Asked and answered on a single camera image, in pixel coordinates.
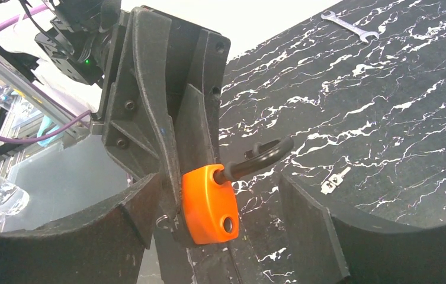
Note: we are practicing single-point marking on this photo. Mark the black head key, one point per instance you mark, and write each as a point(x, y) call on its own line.
point(165, 222)

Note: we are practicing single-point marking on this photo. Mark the silver key pair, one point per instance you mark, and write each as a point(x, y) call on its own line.
point(333, 181)

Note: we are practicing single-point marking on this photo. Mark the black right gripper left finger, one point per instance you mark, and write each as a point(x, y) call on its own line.
point(103, 243)

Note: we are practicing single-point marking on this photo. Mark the orange black padlock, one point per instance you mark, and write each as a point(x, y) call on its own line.
point(209, 209)

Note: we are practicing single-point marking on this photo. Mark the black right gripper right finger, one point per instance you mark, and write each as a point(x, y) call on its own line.
point(331, 242)

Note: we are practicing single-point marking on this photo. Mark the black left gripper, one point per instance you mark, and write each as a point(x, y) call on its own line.
point(159, 70)

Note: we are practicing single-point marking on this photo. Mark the silver open-end wrench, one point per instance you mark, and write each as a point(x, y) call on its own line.
point(364, 36)

